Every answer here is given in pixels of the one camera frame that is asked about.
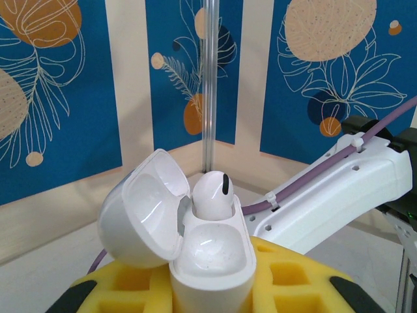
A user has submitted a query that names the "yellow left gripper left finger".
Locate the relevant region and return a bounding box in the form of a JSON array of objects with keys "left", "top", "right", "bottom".
[{"left": 44, "top": 259, "right": 179, "bottom": 313}]

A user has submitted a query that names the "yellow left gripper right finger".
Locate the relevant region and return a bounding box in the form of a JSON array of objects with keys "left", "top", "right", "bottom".
[{"left": 249, "top": 236, "right": 388, "bottom": 313}]

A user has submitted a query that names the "white earbud charging case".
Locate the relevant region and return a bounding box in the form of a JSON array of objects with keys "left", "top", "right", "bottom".
[{"left": 96, "top": 148, "right": 258, "bottom": 313}]

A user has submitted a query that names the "white earbud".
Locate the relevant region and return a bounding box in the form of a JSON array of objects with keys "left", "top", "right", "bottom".
[{"left": 191, "top": 170, "right": 236, "bottom": 220}]

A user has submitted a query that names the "aluminium frame post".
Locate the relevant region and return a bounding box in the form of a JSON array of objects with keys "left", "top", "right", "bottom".
[{"left": 201, "top": 0, "right": 220, "bottom": 173}]

